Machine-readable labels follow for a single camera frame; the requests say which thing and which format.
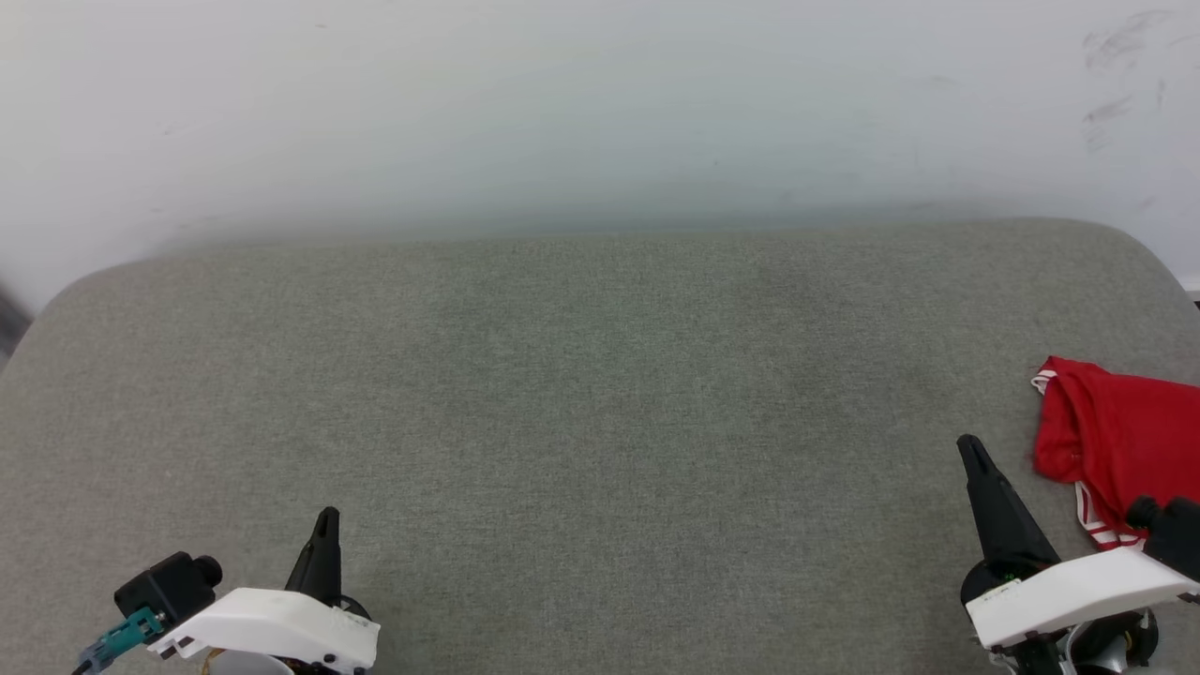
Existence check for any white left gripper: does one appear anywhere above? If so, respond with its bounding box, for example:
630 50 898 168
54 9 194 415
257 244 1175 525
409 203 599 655
148 507 381 675

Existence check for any grey fabric sofa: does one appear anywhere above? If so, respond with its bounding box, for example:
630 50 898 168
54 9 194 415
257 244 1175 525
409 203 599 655
0 218 1200 675

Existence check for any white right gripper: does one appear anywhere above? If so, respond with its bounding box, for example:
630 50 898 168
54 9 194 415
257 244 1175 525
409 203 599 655
956 434 1200 653

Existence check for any red and white shirt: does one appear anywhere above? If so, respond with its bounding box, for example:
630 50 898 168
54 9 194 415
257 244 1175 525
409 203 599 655
1031 356 1200 551

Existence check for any teal cable connector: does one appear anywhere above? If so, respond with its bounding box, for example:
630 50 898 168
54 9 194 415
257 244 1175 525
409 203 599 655
77 607 165 674

